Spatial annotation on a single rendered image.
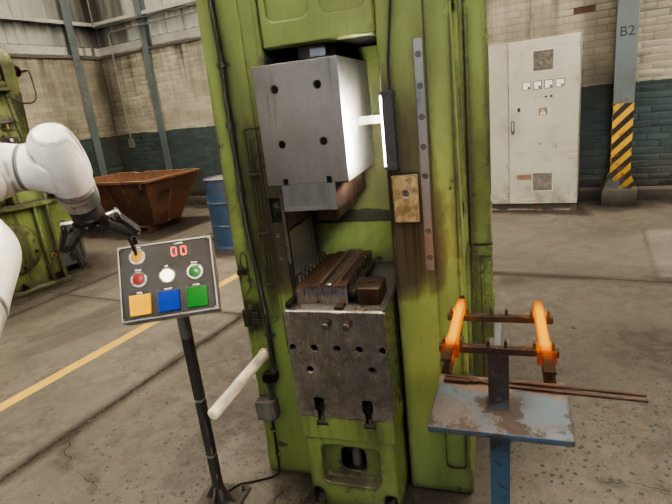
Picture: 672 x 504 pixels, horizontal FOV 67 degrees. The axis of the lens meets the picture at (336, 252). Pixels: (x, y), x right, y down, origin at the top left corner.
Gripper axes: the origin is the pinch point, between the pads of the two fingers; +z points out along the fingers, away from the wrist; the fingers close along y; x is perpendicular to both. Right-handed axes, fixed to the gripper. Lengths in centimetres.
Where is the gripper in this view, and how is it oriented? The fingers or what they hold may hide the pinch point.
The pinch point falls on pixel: (108, 256)
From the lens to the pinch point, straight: 148.8
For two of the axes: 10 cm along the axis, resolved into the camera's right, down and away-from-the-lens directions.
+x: -3.8, -7.3, 5.6
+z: -0.5, 6.2, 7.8
